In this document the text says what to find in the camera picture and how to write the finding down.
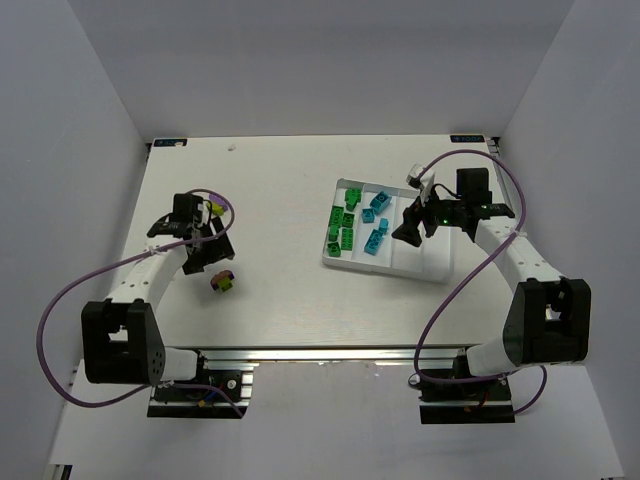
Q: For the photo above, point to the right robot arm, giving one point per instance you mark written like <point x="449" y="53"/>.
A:
<point x="548" y="321"/>

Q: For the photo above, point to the teal curved large lego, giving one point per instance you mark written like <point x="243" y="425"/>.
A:
<point x="380" y="202"/>

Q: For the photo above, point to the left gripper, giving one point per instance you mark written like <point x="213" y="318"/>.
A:
<point x="208" y="245"/>

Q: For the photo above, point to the lime curved lego brick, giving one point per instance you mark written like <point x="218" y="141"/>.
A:
<point x="217" y="210"/>

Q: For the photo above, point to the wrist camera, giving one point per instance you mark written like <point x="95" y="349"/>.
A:
<point x="202" y="214"/>
<point x="421" y="180"/>

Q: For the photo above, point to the teal square lego brick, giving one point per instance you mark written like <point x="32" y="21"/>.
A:
<point x="383" y="225"/>

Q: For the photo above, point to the teal small lego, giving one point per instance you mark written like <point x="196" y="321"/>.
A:
<point x="367" y="215"/>

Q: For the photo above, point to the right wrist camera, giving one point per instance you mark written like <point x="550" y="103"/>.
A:
<point x="421" y="180"/>

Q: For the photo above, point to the dark label sticker right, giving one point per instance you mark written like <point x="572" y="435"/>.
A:
<point x="467" y="138"/>

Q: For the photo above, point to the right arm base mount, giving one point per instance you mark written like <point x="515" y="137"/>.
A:
<point x="466" y="404"/>

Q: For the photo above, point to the white compartment tray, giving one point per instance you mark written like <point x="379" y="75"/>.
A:
<point x="433" y="261"/>

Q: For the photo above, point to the green curved lego brick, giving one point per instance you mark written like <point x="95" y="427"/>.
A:
<point x="352" y="198"/>

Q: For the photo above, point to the dark label sticker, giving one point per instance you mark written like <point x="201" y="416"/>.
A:
<point x="170" y="142"/>
<point x="467" y="138"/>

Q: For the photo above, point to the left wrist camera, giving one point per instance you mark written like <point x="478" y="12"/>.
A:
<point x="202" y="214"/>

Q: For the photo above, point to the teal 2x4 lego brick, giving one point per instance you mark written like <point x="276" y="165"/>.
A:
<point x="373" y="242"/>

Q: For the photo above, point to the green 2x4 lego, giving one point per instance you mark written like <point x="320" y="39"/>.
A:
<point x="336" y="216"/>
<point x="347" y="239"/>

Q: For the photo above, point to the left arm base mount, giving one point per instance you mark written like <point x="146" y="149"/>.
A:
<point x="221" y="389"/>

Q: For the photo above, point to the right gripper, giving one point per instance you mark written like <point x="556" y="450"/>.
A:
<point x="427" y="218"/>

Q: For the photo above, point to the dark label sticker left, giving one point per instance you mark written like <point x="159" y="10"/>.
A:
<point x="170" y="142"/>

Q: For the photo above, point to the purple scalloped lego brick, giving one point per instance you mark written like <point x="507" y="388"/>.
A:
<point x="218" y="201"/>

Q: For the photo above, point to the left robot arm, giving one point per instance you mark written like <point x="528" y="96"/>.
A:
<point x="122" y="342"/>

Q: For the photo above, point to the green square lego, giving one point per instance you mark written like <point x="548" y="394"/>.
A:
<point x="333" y="233"/>
<point x="348" y="220"/>

